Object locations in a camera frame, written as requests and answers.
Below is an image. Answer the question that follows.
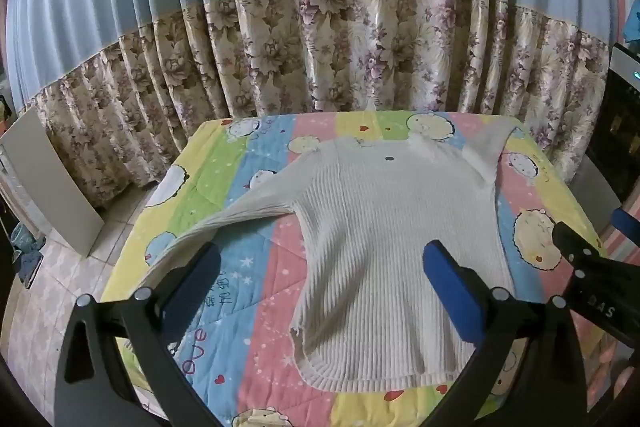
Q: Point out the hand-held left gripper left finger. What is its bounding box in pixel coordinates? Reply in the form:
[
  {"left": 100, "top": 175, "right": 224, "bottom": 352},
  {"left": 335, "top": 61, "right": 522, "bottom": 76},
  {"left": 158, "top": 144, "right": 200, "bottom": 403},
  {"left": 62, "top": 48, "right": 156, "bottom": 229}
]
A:
[{"left": 54, "top": 241, "right": 223, "bottom": 427}]

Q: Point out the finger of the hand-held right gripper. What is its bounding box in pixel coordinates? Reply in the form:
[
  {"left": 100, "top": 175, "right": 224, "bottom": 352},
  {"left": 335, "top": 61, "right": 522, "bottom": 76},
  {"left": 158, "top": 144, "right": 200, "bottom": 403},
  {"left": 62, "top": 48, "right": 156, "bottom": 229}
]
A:
[
  {"left": 551, "top": 221, "right": 640, "bottom": 345},
  {"left": 611, "top": 206, "right": 640, "bottom": 240}
]

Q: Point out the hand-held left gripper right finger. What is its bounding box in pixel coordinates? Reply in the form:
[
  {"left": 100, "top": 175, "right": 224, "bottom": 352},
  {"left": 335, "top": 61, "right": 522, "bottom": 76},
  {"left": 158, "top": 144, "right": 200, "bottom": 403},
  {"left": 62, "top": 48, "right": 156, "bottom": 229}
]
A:
[{"left": 422, "top": 239, "right": 601, "bottom": 427}]

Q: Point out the white ribbed knit sweater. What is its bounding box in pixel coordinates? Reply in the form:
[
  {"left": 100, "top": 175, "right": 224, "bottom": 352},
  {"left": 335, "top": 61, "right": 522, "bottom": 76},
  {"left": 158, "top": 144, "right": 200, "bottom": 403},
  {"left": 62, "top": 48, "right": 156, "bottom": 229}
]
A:
[{"left": 150, "top": 119, "right": 523, "bottom": 393}]

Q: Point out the colourful cartoon printed quilt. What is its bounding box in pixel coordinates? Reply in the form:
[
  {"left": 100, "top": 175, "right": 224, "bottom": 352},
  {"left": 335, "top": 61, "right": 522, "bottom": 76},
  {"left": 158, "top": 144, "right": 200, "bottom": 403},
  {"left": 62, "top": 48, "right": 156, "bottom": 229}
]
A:
[{"left": 100, "top": 109, "right": 608, "bottom": 427}]

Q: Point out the black appliance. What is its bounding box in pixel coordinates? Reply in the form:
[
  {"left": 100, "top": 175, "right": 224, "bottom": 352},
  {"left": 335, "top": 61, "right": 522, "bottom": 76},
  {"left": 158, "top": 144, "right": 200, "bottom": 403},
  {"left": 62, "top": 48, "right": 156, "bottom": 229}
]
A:
[{"left": 585, "top": 42, "right": 640, "bottom": 208}]

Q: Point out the dark teal cloth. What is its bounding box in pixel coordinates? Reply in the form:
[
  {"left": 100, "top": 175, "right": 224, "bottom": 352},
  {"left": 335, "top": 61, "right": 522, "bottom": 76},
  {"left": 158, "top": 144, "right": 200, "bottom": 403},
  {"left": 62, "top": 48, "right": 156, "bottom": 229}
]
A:
[{"left": 9, "top": 222, "right": 47, "bottom": 289}]

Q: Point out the white flat board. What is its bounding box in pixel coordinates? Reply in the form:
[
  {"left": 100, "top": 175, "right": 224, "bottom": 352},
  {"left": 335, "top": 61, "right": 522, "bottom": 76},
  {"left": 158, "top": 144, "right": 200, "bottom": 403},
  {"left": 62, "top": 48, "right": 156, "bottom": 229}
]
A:
[{"left": 0, "top": 109, "right": 106, "bottom": 258}]

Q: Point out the light blue cloth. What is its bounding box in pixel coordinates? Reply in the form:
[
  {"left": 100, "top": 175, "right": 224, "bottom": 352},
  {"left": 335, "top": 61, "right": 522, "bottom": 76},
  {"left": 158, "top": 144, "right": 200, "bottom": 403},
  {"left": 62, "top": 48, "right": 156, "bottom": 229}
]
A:
[{"left": 624, "top": 0, "right": 640, "bottom": 46}]

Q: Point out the blue floral curtain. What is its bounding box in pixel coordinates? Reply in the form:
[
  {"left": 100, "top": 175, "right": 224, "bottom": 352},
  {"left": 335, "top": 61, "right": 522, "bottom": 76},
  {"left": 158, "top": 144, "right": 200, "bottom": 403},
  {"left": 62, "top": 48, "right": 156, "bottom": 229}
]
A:
[{"left": 0, "top": 0, "right": 631, "bottom": 208}]

